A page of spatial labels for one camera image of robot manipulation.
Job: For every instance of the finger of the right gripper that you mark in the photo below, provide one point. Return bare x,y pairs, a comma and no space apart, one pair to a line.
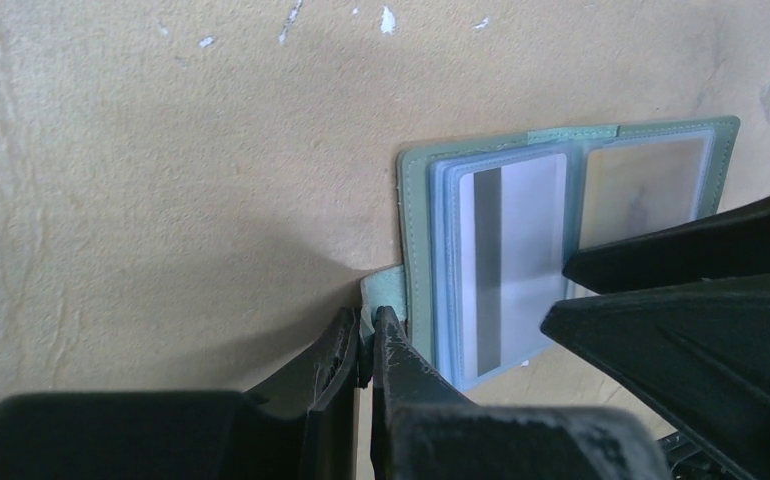
731,244
696,354

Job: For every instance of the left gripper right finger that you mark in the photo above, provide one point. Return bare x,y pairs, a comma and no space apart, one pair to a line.
423,428

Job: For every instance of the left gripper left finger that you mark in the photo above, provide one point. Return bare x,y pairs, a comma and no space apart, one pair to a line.
299,423

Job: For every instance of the gold credit card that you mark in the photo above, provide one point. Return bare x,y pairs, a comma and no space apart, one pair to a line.
639,187

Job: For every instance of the green card holder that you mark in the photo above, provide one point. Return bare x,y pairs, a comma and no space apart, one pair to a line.
424,290

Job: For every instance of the grey credit card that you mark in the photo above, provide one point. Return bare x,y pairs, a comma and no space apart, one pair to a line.
511,236

